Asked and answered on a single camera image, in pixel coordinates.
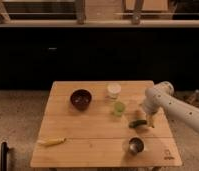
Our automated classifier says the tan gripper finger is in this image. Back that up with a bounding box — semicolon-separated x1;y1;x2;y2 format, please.
146;115;155;128

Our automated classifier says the green pepper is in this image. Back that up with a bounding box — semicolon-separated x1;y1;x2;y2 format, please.
129;120;147;129

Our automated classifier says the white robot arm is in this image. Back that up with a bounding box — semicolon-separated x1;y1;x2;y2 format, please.
142;81;199;134

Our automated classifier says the dark purple bowl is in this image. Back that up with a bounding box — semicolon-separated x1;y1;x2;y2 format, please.
70;89;92;111

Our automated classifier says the dark metal cup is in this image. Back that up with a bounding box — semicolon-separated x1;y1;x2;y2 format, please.
128;137;144;155

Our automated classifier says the green cup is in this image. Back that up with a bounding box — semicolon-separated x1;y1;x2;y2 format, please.
113;101;126;117

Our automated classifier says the white lidded jar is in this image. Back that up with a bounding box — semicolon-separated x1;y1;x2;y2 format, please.
107;83;121;99

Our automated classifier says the wooden table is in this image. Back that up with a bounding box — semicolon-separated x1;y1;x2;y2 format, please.
30;81;182;168

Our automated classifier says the black post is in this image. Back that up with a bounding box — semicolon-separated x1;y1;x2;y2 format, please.
0;142;9;171

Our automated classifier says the wooden railing frame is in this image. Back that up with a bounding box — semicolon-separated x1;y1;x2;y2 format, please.
0;0;199;28

